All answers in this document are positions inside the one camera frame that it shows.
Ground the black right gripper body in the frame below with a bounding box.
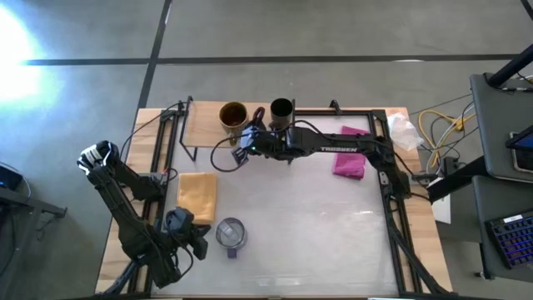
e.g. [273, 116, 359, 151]
[239, 123, 274, 163]

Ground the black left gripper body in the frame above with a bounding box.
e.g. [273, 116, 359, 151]
[164, 206, 197, 255]

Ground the black tumbler cup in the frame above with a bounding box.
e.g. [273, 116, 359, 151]
[269, 97, 295, 131]

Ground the green brown ceramic mug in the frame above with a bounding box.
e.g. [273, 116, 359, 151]
[218, 100, 250, 148]

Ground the yellow folded cloth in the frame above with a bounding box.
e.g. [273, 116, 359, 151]
[177, 171, 219, 226]

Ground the magenta folded cloth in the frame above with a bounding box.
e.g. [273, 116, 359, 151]
[331, 125, 372, 182]

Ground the crumpled clear plastic bag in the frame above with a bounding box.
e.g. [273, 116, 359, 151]
[386, 112, 426, 153]

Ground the black floor stand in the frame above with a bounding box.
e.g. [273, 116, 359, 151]
[0, 185, 68, 243]

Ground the black power strip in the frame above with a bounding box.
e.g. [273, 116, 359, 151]
[441, 155, 460, 177]

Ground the white paper sheet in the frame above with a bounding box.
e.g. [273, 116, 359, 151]
[428, 177, 453, 226]

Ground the grey side desk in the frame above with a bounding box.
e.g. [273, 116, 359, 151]
[471, 174, 533, 281]
[469, 72, 533, 185]

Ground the black metal pole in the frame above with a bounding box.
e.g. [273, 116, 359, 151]
[486, 42, 533, 89]

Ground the black tablet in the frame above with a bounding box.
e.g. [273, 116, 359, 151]
[505, 124, 533, 174]

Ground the black keyboard with blue keys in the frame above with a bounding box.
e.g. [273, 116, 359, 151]
[485, 212, 533, 271]

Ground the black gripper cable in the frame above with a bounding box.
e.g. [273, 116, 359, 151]
[209, 132, 255, 174]

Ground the wooden shelf with black frame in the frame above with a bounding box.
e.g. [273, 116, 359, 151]
[178, 95, 299, 164]

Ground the black aluminium table frame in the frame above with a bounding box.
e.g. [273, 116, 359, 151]
[96, 98, 459, 298]

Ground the yellow cable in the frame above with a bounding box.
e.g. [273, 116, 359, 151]
[417, 108, 476, 168]

